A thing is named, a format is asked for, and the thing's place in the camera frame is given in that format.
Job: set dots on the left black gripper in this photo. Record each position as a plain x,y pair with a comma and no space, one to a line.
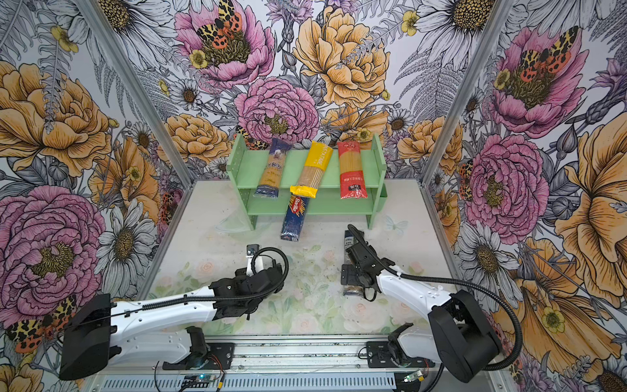
240,274

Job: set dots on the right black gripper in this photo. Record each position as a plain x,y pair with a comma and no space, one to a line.
348,275

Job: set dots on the clear Ankara spaghetti pack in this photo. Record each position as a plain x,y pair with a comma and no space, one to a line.
349,274

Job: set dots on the blue Barilla spaghetti box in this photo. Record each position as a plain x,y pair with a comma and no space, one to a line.
294,219

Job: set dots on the red spaghetti pack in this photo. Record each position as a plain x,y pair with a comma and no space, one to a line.
351,174

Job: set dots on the blue Don Reggio spaghetti pack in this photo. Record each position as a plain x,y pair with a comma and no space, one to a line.
270,181

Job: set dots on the yellow spaghetti pack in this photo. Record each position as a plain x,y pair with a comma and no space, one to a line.
311,176

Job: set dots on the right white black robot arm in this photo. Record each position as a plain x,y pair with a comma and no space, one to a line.
459,337

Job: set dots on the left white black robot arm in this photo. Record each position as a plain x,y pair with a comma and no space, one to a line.
165,331

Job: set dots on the green wooden two-tier shelf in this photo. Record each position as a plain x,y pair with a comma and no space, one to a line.
245,168

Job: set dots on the green circuit board right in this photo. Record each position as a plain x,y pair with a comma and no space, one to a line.
414,378

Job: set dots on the green circuit board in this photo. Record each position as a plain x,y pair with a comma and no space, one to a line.
414,378
203,382

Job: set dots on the green circuit board left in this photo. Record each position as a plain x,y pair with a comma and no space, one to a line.
203,382

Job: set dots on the aluminium front rail frame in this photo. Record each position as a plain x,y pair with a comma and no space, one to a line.
294,363

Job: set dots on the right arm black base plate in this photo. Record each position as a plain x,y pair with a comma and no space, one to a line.
379,354

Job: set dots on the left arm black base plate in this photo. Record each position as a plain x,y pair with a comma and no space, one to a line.
214,356

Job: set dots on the left aluminium corner post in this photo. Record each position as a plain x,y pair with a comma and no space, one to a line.
124,68

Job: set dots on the aluminium corner post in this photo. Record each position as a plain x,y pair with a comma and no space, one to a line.
124,68
488,41

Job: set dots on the right aluminium corner post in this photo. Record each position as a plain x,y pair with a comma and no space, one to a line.
488,41

